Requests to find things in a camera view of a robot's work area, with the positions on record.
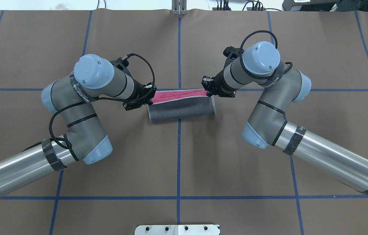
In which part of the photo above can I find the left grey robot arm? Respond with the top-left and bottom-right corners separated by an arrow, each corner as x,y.
0,53 -> 156,197

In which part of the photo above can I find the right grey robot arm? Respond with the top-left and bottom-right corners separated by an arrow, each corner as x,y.
201,41 -> 368,197

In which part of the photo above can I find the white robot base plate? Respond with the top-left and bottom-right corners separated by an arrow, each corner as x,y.
134,224 -> 221,235

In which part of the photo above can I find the pink and grey towel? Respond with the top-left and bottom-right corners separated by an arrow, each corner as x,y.
148,89 -> 216,122

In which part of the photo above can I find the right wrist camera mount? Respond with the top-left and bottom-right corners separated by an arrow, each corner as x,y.
223,46 -> 244,67

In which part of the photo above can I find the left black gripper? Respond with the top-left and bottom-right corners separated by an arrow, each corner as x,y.
123,83 -> 157,111

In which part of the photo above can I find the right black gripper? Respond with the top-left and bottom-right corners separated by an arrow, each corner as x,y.
202,72 -> 236,98

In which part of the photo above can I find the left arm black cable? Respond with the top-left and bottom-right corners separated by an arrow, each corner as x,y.
21,53 -> 156,152

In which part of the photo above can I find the aluminium frame post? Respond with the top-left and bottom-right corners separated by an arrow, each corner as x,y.
171,0 -> 188,16

